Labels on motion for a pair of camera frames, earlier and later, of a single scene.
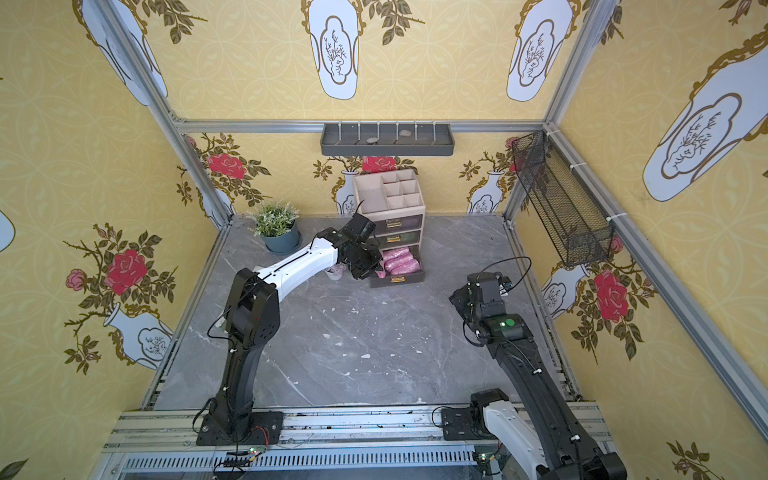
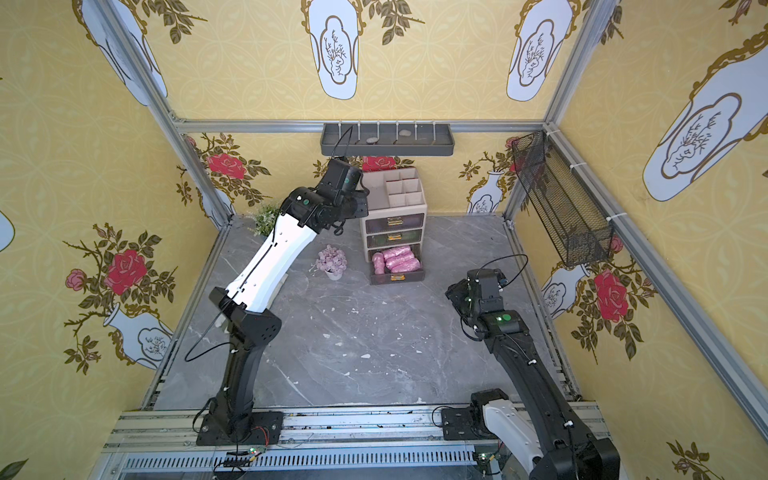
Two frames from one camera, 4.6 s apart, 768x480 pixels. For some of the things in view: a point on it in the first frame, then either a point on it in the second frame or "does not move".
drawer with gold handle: [397, 279] does not move
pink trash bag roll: [402, 265] does not move
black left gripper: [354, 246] -> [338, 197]
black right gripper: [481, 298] does not move
